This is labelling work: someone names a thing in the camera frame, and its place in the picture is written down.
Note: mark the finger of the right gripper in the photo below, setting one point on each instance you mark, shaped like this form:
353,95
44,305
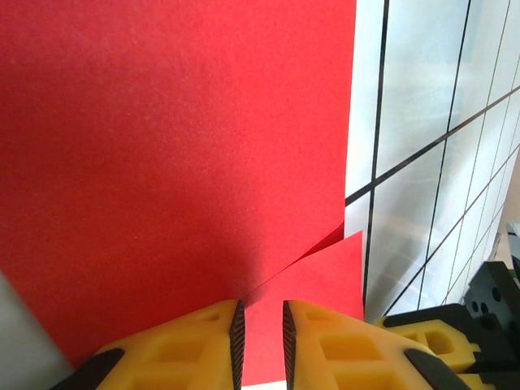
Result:
443,345

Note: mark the red square paper sheet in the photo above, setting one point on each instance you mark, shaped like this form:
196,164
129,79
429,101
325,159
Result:
162,142

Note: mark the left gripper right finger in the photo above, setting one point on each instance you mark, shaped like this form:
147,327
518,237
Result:
345,357

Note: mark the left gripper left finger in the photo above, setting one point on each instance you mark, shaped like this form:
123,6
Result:
183,349

